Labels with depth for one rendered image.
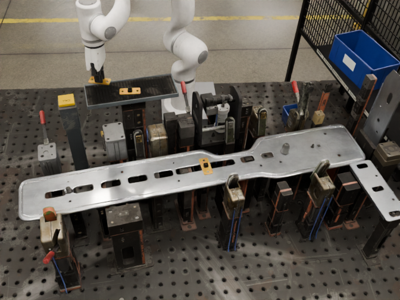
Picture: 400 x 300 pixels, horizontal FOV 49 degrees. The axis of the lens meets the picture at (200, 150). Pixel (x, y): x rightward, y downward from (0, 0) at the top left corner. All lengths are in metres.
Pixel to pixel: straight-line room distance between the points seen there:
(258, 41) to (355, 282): 2.87
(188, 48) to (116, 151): 0.58
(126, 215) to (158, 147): 0.34
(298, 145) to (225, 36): 2.59
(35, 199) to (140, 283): 0.51
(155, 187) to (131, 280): 0.39
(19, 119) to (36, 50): 1.84
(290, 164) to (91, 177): 0.79
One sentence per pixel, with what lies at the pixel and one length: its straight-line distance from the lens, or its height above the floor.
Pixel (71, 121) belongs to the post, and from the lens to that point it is 1.86.
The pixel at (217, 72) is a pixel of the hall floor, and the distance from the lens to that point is 3.86.
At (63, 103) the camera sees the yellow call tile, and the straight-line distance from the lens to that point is 1.80.
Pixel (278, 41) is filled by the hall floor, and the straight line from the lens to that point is 4.36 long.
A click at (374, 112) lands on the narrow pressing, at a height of 1.12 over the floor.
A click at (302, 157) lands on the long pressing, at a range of 1.84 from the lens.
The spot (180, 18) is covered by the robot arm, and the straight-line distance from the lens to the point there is 1.93.
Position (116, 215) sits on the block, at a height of 1.03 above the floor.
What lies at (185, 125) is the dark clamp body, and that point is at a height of 1.08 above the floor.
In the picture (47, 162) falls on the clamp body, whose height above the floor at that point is 1.05.
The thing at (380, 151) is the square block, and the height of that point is 1.04.
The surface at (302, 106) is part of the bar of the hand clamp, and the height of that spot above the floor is 1.11.
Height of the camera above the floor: 2.31
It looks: 47 degrees down
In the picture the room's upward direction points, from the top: 4 degrees clockwise
